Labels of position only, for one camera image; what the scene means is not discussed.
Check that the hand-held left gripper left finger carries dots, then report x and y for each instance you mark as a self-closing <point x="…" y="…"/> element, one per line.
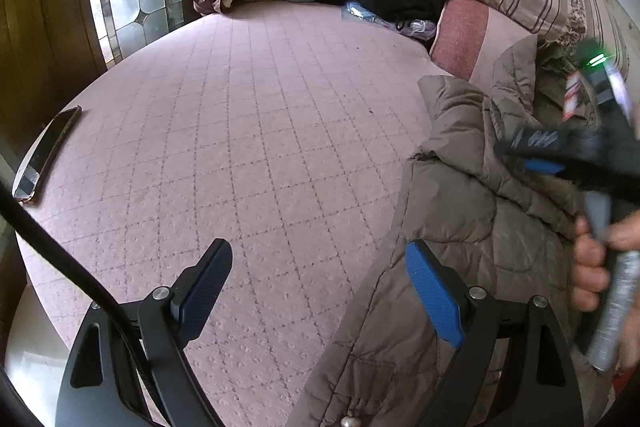
<point x="205" y="292"/>

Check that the wooden cabinet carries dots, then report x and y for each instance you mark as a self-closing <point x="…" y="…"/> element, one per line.
<point x="45" y="32"/>

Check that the black smartphone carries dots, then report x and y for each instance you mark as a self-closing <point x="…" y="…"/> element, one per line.
<point x="45" y="152"/>

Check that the clear plastic bag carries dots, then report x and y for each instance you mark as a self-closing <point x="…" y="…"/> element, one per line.
<point x="360" y="12"/>

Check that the pink quilted bed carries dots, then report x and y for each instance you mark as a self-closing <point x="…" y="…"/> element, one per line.
<point x="250" y="132"/>

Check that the olive quilted puffer jacket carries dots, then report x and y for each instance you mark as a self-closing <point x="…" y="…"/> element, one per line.
<point x="450" y="157"/>

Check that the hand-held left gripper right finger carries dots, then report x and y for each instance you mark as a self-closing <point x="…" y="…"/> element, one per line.
<point x="435" y="297"/>

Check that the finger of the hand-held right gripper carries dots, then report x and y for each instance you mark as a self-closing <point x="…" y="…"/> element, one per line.
<point x="550" y="149"/>

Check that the person's right hand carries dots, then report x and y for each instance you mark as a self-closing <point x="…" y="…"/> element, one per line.
<point x="587" y="272"/>

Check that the pink pillow with red band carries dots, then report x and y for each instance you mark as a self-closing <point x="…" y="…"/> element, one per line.
<point x="460" y="32"/>

